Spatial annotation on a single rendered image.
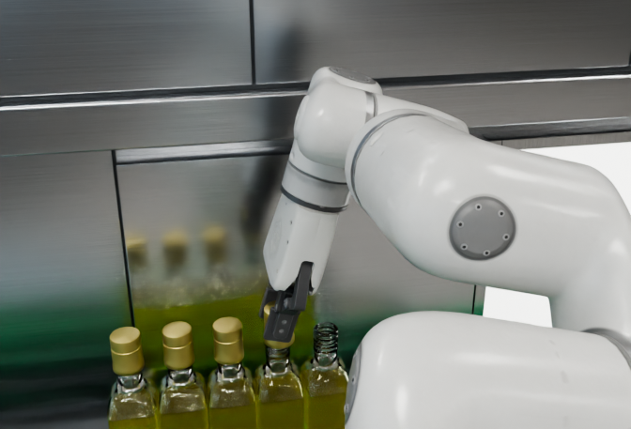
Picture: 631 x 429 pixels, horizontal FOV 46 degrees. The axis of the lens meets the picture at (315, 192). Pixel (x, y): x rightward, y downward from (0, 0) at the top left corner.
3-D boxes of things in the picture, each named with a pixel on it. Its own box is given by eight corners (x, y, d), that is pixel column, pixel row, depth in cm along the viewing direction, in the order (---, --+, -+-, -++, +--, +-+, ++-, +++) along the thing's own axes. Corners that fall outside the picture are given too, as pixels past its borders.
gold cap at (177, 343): (200, 361, 85) (198, 329, 84) (173, 374, 83) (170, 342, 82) (185, 347, 88) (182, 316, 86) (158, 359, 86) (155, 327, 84)
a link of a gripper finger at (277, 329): (277, 284, 80) (261, 335, 83) (281, 299, 77) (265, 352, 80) (304, 288, 81) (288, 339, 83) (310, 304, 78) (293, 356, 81)
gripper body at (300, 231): (277, 160, 82) (253, 248, 86) (291, 197, 73) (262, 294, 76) (340, 173, 84) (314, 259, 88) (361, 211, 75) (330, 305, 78)
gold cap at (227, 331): (243, 345, 88) (241, 314, 87) (245, 363, 85) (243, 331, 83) (213, 348, 88) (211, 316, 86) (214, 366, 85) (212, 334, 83)
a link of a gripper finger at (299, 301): (302, 230, 78) (287, 256, 82) (302, 296, 74) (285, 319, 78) (313, 232, 78) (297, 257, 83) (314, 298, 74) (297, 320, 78)
